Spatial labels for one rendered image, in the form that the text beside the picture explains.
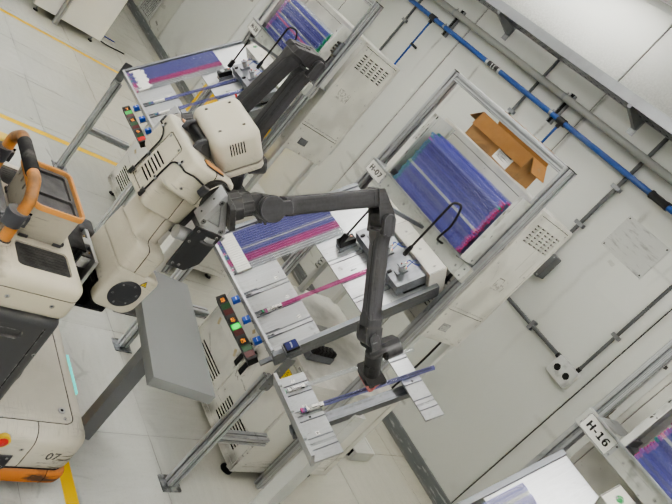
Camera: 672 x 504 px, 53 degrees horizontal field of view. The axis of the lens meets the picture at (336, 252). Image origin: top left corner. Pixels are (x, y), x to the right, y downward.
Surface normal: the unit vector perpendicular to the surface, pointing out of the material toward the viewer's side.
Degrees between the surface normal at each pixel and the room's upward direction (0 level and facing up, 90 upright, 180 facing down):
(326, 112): 90
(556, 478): 44
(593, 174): 90
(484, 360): 90
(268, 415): 90
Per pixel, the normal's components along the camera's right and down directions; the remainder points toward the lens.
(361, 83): 0.45, 0.65
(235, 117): -0.03, -0.69
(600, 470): -0.62, -0.27
